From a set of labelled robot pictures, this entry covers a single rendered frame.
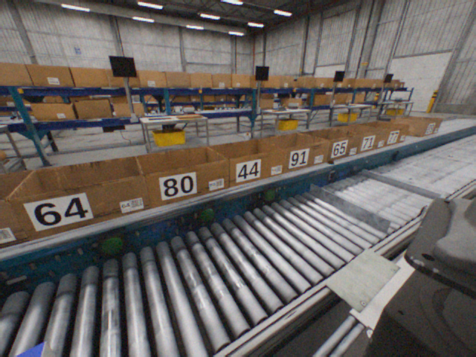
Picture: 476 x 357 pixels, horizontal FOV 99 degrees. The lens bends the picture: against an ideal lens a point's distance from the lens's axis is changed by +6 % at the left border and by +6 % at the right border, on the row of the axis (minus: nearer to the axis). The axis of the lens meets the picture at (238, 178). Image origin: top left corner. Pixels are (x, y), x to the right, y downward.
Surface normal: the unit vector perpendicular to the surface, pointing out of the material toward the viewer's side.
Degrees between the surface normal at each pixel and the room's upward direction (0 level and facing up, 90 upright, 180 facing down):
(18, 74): 90
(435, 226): 1
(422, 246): 1
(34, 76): 90
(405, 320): 0
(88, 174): 90
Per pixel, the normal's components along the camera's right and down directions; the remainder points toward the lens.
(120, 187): 0.51, 0.36
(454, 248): -0.18, -0.89
